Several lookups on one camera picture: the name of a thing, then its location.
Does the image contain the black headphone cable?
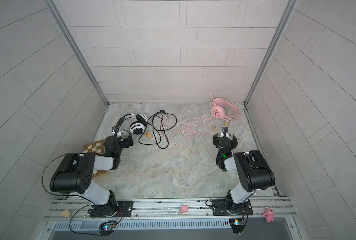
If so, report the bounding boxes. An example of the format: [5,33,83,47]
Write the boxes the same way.
[137,109,178,150]

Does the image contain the black white headphones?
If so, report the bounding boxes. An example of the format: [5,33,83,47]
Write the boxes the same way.
[113,113,148,136]

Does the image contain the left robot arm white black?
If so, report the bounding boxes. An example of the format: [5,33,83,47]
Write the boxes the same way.
[50,130,134,218]

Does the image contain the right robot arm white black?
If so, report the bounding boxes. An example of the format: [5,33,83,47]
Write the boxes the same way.
[212,127,275,216]

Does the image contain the pink headphones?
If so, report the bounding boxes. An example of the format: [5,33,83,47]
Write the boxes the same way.
[209,92,241,122]

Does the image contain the small wooden block centre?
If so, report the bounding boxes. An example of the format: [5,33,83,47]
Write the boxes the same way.
[145,132,153,140]

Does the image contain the wooden chessboard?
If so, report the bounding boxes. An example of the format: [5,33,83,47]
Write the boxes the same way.
[83,140,108,180]

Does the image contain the pink pig toy centre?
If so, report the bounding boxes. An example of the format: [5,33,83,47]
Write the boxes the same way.
[179,204,189,214]

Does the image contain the pink pig toy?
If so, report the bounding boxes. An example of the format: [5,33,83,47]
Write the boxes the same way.
[179,204,189,214]
[262,207,274,223]

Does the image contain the right circuit board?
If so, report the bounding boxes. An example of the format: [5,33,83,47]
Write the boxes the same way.
[229,218,246,234]

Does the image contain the circuit board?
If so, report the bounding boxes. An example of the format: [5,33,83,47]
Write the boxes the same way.
[99,221,117,231]
[229,218,246,234]

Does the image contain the pink pig toy right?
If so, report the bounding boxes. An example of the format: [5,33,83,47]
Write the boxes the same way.
[262,207,274,223]

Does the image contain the left circuit board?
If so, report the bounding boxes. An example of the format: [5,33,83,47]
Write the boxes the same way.
[99,221,117,231]

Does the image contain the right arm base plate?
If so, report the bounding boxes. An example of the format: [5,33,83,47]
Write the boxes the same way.
[211,199,253,216]

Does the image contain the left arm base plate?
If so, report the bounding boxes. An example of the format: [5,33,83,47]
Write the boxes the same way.
[88,201,134,218]

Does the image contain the aluminium rail frame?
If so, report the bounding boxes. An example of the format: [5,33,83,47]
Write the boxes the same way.
[43,197,296,221]

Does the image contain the left arm loose black cable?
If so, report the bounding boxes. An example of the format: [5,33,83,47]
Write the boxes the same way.
[41,153,77,197]

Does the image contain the beige wooden piece on rail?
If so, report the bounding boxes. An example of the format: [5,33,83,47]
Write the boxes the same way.
[60,210,72,218]

